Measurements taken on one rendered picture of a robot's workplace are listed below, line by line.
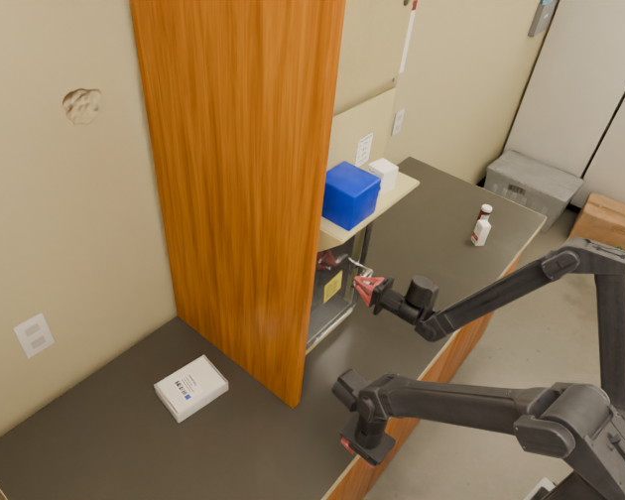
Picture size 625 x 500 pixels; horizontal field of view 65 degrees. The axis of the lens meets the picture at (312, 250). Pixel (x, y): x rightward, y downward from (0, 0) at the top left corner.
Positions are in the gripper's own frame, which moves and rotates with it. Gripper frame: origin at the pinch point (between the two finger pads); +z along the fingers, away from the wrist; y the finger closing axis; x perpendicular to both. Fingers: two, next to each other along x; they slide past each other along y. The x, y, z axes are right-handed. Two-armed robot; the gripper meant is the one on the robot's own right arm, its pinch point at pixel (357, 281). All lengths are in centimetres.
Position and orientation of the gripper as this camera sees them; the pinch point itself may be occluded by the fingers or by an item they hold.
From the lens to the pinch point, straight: 137.7
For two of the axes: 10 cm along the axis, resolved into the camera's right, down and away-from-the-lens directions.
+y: 0.9, -7.6, -6.4
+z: -7.9, -4.4, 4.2
